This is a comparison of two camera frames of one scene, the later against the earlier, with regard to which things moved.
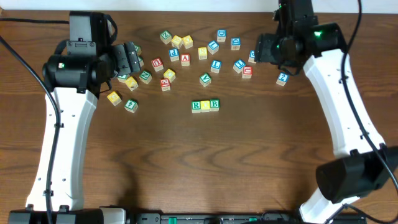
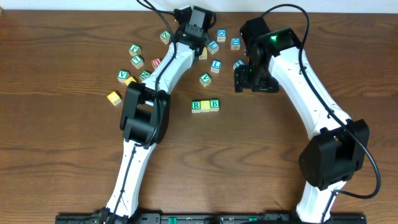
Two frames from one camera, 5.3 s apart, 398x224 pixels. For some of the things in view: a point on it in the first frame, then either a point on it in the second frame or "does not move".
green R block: (196, 106) does not move
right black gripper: (265, 51) → (242, 81)
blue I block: (238, 65) does not move
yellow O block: (205, 106) does not move
